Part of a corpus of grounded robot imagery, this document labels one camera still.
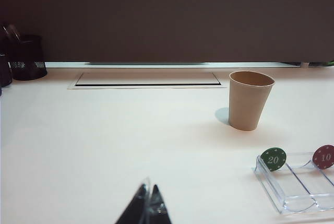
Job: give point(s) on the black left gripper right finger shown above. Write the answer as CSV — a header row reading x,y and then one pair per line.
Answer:
x,y
156,195

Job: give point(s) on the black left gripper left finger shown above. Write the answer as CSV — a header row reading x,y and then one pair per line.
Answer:
x,y
133,208

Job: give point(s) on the green poker chip 20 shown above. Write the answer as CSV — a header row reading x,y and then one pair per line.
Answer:
x,y
273,159

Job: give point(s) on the brown paper cup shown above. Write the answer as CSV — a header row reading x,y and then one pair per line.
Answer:
x,y
248,104

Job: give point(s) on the clear plastic chip tray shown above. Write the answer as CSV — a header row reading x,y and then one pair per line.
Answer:
x,y
295,190

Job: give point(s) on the red poker chip 10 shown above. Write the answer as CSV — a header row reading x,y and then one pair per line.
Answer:
x,y
324,157

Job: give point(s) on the wide brown desk partition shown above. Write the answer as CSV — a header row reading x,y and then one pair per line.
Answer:
x,y
167,17

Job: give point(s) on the black mesh pen holder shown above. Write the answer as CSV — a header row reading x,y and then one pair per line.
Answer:
x,y
27,59

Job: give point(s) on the grey partition base rail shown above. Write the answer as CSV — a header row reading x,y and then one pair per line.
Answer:
x,y
146,63

